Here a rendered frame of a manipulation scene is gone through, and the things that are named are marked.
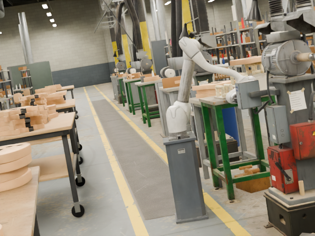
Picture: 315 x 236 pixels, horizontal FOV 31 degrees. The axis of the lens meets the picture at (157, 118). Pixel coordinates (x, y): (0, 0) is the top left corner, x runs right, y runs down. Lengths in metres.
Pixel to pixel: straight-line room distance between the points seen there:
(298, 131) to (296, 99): 0.24
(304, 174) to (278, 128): 0.39
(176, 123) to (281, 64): 1.13
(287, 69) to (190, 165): 1.24
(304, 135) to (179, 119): 1.17
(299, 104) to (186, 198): 1.32
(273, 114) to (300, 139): 0.26
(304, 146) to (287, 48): 0.69
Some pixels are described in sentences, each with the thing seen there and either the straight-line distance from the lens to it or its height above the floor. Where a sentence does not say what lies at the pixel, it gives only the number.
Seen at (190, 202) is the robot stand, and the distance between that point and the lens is 4.78.
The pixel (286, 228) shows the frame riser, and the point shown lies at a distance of 4.18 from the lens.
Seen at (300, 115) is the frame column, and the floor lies 0.84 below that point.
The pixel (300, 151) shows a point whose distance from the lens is 4.00.
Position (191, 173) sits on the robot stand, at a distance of 4.72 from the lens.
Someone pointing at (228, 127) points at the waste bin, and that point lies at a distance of 7.68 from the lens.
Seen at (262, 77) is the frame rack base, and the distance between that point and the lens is 5.25.
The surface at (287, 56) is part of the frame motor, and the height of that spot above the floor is 1.27.
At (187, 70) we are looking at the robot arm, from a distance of 4.85.
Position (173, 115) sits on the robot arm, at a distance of 4.69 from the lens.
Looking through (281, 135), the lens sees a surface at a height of 0.72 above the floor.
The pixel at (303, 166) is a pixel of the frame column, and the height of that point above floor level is 0.48.
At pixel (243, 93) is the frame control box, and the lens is 4.23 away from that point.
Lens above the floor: 1.43
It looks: 6 degrees down
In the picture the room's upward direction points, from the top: 9 degrees counter-clockwise
